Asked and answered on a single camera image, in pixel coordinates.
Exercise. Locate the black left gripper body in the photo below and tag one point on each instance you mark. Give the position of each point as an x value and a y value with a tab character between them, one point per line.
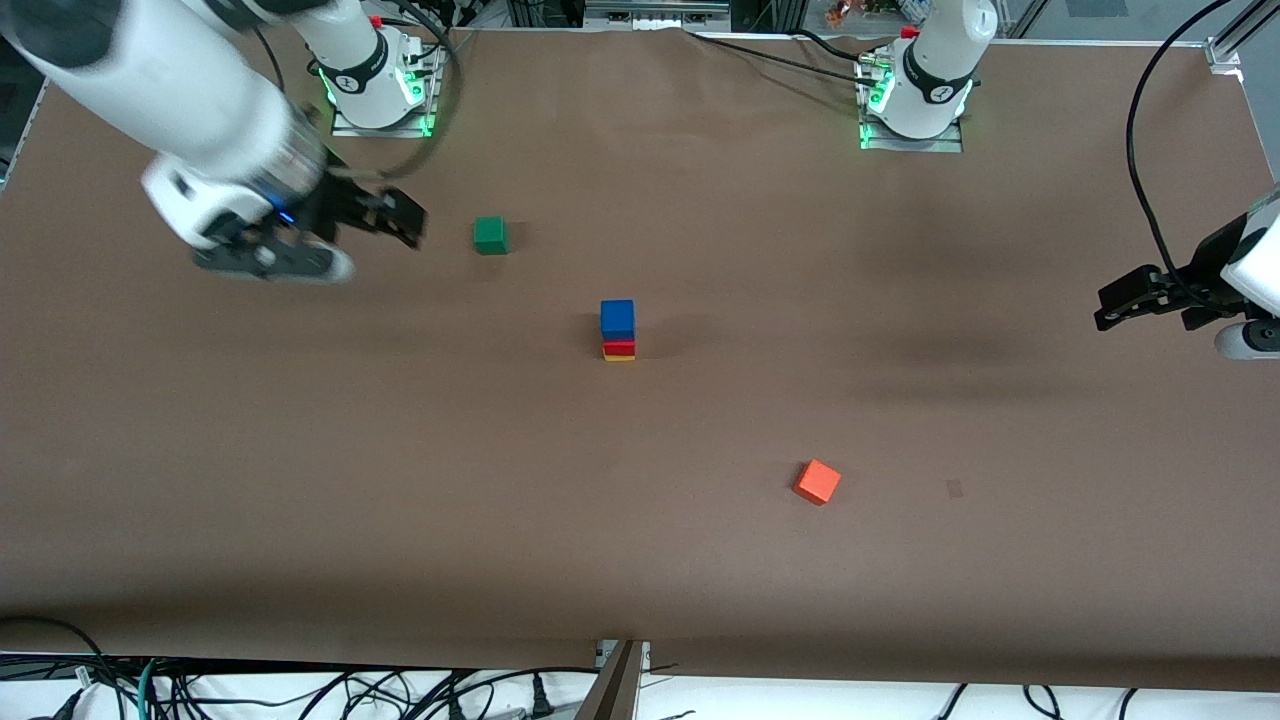
1206	268

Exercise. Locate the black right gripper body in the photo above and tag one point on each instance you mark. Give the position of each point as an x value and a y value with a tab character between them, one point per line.
338	203

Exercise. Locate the blue wooden block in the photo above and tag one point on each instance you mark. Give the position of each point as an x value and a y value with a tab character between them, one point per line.
618	320

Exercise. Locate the red wooden block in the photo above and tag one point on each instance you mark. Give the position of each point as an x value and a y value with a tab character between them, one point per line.
619	347

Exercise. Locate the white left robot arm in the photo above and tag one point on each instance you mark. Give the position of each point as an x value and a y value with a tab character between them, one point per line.
940	60

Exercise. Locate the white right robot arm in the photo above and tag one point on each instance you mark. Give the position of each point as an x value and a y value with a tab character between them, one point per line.
150	70

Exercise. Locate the green wooden block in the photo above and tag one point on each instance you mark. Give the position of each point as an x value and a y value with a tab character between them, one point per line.
489	236

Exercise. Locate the orange wooden block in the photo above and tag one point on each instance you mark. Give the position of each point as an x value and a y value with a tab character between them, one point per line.
817	482

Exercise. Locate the brown paper table cover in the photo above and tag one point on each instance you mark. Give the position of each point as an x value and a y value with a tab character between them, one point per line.
640	550

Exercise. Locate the black power plug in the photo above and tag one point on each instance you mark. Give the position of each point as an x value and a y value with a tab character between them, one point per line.
542	700

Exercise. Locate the dark metal beam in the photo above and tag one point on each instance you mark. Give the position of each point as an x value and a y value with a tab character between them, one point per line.
615	695

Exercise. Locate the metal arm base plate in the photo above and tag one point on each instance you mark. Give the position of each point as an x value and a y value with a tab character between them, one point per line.
345	128
945	146

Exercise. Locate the aluminium frame profile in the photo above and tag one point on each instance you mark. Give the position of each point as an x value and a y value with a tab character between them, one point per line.
1225	52

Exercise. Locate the aluminium rail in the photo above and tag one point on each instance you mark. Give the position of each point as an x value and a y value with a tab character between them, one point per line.
655	15

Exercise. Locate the small metal bracket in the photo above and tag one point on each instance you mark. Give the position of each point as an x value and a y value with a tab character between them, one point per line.
603	655

